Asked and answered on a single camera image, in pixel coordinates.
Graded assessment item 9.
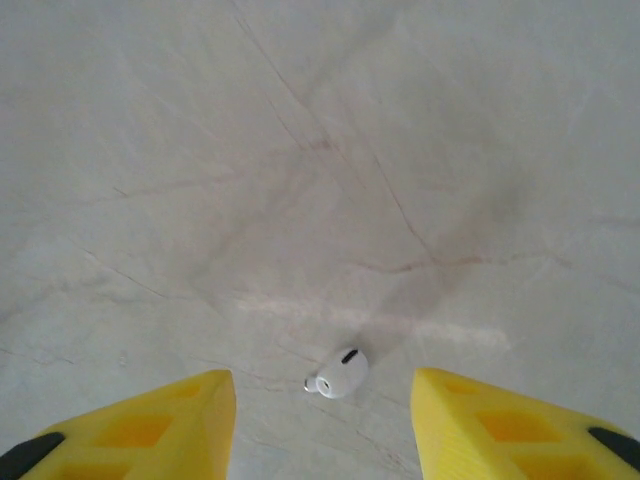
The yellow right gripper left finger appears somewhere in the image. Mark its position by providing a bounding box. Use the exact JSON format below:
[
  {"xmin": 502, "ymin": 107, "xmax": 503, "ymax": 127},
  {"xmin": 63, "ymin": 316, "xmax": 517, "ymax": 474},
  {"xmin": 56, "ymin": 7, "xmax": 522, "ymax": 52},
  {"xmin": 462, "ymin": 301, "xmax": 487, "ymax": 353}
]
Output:
[{"xmin": 0, "ymin": 368, "xmax": 238, "ymax": 480}]

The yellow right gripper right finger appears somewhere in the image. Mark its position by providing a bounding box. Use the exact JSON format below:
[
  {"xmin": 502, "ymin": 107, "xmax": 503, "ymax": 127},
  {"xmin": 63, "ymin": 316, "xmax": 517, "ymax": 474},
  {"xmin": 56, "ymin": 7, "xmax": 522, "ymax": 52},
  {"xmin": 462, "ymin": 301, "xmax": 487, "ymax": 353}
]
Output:
[{"xmin": 410, "ymin": 367, "xmax": 640, "ymax": 480}]

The white wireless earbud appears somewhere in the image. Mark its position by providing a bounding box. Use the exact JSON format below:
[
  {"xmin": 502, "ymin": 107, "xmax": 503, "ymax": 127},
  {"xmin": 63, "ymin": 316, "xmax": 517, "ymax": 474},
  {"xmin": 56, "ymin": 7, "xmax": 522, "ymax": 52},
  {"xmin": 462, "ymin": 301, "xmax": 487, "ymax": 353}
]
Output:
[{"xmin": 302, "ymin": 344, "xmax": 370, "ymax": 401}]

